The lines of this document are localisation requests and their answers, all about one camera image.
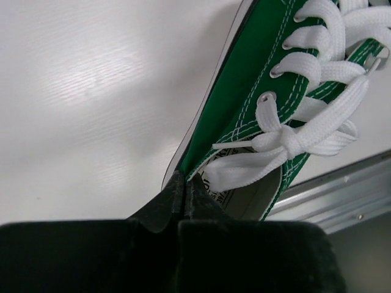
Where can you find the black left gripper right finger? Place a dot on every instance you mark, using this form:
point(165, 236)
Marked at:
point(222, 254)

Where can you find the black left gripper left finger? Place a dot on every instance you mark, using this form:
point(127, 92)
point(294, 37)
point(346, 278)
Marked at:
point(126, 255)

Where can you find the aluminium mounting rail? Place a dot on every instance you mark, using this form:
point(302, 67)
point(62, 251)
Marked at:
point(341, 198)

